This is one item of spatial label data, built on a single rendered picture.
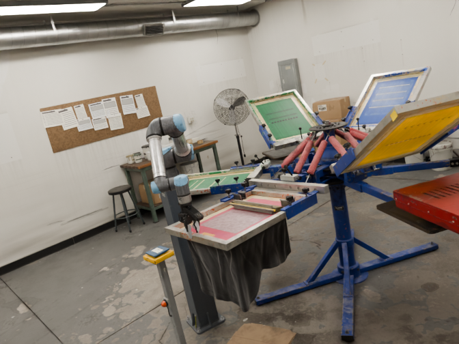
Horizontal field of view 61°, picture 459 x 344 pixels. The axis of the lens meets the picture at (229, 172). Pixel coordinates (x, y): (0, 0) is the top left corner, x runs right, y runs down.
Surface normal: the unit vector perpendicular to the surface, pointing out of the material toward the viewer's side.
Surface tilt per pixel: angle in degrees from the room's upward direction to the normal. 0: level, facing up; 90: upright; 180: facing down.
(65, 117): 89
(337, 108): 89
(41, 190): 90
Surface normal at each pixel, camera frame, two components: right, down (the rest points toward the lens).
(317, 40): -0.72, 0.30
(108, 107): 0.66, 0.01
